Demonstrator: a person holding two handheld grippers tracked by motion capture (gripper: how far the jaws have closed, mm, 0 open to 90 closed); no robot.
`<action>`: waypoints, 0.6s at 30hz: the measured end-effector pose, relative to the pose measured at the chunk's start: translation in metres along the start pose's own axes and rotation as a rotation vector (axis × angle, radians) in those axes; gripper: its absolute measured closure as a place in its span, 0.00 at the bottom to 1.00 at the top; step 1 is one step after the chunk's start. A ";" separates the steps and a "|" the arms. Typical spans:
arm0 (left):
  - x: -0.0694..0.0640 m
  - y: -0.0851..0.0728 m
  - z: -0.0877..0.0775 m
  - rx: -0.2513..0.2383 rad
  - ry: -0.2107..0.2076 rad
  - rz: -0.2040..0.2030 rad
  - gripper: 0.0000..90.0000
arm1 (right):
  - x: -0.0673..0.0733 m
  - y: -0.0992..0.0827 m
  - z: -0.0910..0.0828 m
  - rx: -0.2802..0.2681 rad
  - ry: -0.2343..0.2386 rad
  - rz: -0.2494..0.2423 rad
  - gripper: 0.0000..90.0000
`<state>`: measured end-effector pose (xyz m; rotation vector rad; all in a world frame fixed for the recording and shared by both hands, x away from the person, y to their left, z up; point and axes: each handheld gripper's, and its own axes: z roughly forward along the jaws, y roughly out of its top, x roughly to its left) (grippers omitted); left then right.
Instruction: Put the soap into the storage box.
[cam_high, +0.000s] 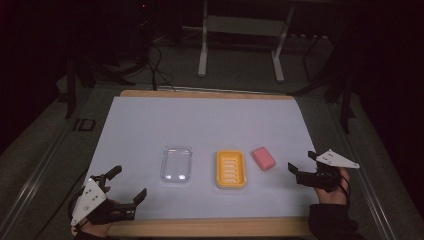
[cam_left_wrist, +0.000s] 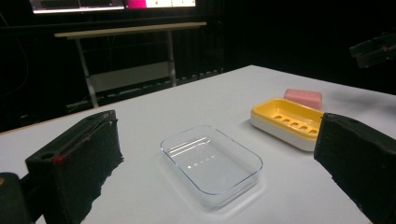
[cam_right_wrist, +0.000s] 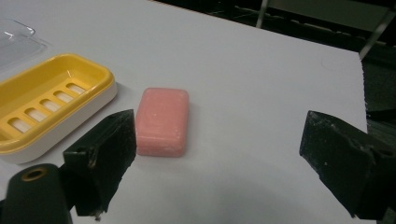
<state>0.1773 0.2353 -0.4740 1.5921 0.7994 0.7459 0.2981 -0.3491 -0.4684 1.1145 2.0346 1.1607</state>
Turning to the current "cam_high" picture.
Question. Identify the clear plastic tray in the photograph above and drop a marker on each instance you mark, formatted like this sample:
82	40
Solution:
176	165

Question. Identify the pink soap bar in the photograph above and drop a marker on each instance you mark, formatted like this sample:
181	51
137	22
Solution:
263	158

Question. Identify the white metal stand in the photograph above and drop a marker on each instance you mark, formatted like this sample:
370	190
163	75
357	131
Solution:
202	50

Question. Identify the person's left hand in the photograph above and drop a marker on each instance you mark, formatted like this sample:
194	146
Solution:
96	230

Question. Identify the black tripod stand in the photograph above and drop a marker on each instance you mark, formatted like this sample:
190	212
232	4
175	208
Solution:
346	106
71	90

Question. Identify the white table sheet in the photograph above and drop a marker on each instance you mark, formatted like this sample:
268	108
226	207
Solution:
200	123

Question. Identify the person's right hand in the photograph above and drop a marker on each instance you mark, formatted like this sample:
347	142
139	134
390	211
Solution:
330	197

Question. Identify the yellow soap dish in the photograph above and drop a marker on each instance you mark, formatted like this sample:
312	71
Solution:
231	169

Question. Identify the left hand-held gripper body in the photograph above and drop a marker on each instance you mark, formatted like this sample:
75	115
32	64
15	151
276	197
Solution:
89	199

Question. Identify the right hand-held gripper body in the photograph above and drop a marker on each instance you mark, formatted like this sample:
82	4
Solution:
320	180

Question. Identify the metal floor rail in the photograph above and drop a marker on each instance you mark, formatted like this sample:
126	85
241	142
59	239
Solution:
366	176
33	175

